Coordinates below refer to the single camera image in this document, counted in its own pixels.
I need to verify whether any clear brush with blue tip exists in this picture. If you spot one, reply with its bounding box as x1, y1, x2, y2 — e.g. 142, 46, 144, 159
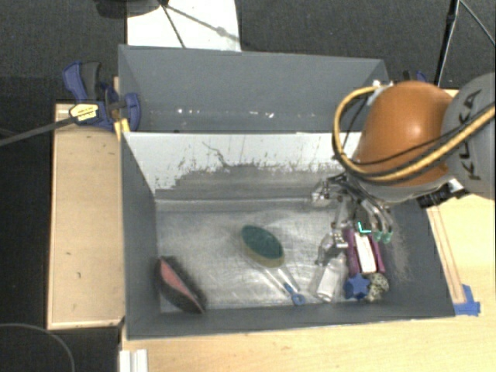
262, 264, 307, 307

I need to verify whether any clear plastic bottle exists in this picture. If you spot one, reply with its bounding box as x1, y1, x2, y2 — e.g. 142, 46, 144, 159
308, 252, 348, 303

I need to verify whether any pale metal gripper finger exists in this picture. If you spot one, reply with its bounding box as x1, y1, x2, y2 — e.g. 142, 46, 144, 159
329, 235, 350, 262
315, 232, 339, 267

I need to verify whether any speckled beige ball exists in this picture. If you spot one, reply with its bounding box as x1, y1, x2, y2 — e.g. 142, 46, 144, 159
365, 272, 390, 302

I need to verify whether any grey metal bin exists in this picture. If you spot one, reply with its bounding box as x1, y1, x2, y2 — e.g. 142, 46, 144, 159
117, 44, 456, 341

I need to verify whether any pale wood board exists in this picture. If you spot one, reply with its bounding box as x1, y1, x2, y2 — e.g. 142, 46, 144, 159
46, 99, 127, 331

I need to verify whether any blue star toy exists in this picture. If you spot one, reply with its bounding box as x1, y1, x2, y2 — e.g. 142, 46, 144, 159
343, 273, 371, 301

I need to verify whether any purple and white box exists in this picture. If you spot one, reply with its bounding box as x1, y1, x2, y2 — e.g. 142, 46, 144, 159
345, 226, 388, 279

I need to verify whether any black cylinder on white bracket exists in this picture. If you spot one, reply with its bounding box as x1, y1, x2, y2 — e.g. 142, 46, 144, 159
417, 179, 466, 209

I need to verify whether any green and yellow oval sponge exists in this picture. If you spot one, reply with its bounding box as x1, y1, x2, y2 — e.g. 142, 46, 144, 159
239, 224, 286, 269

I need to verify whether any red and black pouch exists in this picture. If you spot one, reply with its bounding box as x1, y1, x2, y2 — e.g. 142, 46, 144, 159
154, 255, 207, 315

